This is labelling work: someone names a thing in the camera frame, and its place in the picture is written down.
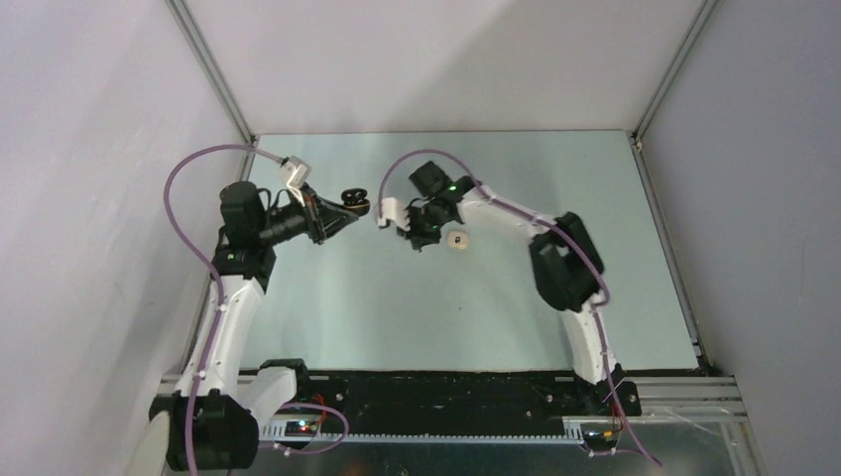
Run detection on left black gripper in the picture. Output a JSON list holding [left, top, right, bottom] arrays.
[[257, 182, 357, 246]]

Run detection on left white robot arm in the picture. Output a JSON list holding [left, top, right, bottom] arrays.
[[150, 180, 371, 474]]

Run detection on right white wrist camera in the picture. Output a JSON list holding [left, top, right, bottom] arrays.
[[376, 197, 411, 232]]

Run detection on aluminium frame post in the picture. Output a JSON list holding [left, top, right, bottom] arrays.
[[632, 0, 720, 142], [165, 0, 255, 144]]

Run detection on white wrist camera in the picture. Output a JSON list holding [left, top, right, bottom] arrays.
[[376, 197, 411, 232], [280, 156, 311, 205]]

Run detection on left controller board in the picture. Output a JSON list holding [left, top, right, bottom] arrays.
[[284, 420, 319, 438]]

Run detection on controller board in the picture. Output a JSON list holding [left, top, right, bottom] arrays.
[[284, 420, 319, 438], [582, 430, 617, 453]]

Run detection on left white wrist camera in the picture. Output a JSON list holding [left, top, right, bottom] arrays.
[[280, 156, 311, 205]]

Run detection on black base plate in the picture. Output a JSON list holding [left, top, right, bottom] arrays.
[[277, 370, 642, 436]]

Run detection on left aluminium frame post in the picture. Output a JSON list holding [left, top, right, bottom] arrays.
[[165, 0, 255, 144]]

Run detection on right controller board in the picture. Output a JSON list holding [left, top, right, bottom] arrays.
[[582, 430, 617, 453]]

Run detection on right aluminium frame post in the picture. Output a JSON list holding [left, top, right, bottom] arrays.
[[632, 0, 720, 142]]

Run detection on grey slotted cable duct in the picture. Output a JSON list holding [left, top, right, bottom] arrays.
[[259, 419, 584, 445]]

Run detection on beige earbud charging case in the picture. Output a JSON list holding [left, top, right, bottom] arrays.
[[446, 229, 470, 251]]

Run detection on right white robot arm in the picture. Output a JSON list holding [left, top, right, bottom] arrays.
[[380, 162, 617, 415]]

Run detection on black earbud charging case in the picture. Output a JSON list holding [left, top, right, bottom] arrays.
[[340, 187, 371, 216]]

